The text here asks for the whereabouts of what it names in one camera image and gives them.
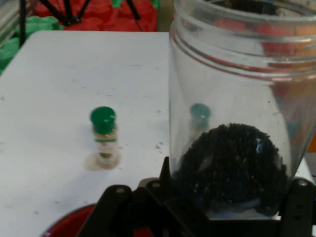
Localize aluminium rail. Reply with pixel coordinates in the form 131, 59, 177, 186
0, 0, 34, 45

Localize orange foam piece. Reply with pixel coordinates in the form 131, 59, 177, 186
295, 24, 316, 58

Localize clear jar with black seeds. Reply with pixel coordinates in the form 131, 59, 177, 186
168, 0, 316, 220

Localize red foam block with knobs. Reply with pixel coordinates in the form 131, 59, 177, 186
213, 18, 301, 99

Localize red bowl with black rim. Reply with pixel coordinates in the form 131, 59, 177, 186
39, 203, 99, 237

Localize green foam block beside rail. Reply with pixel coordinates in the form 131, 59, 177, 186
0, 16, 60, 73

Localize green-capped spice bottle, beige contents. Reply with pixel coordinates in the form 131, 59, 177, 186
85, 106, 123, 171

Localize green foam block behind tripod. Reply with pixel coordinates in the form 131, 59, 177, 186
111, 0, 161, 8

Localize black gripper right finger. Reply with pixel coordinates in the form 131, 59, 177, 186
278, 177, 316, 237

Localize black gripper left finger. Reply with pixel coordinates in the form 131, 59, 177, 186
83, 157, 208, 237

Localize black tripod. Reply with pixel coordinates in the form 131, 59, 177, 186
18, 0, 142, 47

